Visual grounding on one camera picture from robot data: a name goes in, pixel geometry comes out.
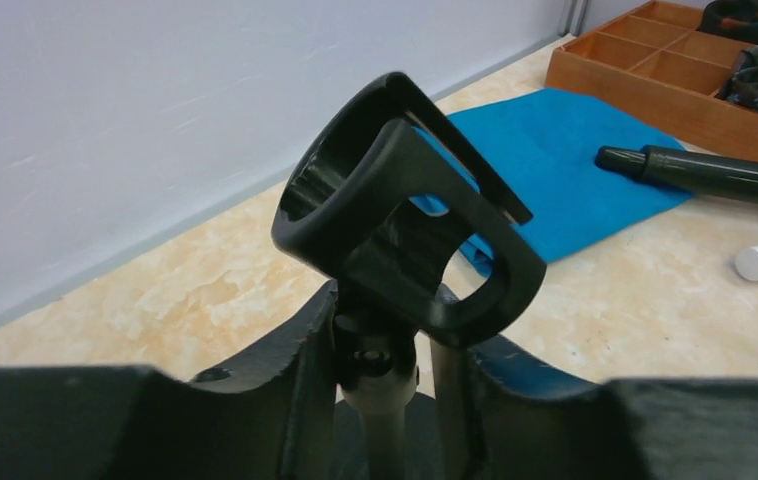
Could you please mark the black toy microphone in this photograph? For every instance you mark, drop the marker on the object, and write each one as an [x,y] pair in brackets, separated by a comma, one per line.
[703,174]

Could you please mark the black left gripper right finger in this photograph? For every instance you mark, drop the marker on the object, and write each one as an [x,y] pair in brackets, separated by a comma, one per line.
[503,413]

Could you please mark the blue folded cloth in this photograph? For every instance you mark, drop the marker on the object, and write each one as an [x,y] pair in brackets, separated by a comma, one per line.
[544,144]

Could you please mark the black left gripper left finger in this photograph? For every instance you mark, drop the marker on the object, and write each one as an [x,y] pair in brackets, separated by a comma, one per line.
[264,413]

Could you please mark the wooden compartment tray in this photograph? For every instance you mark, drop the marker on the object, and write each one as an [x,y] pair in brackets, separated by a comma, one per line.
[653,63]

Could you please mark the black mic stand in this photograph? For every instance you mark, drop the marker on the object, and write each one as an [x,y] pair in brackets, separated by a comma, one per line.
[395,205]

